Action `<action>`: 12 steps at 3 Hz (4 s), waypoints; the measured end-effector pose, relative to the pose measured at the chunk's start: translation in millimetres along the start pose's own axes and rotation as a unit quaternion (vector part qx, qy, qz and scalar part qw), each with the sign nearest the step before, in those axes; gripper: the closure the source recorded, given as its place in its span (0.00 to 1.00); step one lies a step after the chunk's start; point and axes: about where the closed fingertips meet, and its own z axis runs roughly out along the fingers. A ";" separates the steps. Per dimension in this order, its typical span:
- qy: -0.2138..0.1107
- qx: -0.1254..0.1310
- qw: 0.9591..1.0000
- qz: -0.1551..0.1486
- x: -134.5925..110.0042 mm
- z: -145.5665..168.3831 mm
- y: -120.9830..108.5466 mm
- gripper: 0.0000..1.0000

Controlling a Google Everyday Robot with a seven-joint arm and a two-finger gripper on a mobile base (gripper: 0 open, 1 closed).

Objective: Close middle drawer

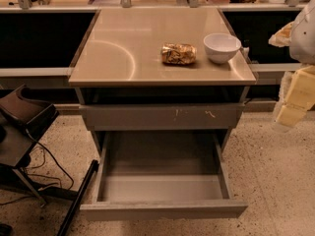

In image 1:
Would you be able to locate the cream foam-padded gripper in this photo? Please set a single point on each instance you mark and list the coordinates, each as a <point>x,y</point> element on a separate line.
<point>303,39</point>

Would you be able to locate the grey drawer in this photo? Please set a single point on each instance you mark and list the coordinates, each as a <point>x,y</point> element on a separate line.
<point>146,117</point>
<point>160,174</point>

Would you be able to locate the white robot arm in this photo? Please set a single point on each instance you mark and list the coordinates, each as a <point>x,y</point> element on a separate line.
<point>299,36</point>

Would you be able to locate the grey drawer cabinet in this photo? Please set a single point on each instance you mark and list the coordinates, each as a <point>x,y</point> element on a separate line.
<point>121,62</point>

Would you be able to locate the grey top drawer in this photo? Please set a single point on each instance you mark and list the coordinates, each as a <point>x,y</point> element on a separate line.
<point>146,117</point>

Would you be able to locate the white ceramic bowl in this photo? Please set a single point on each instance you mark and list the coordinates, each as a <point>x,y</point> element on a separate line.
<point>221,47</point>

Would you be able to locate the crumpled gold snack bag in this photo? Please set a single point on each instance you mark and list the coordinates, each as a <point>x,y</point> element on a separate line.
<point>178,54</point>

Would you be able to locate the black pole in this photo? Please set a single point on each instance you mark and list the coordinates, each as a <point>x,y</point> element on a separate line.
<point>77,201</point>

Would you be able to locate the dark brown chair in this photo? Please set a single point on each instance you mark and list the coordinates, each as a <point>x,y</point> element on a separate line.
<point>23,122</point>

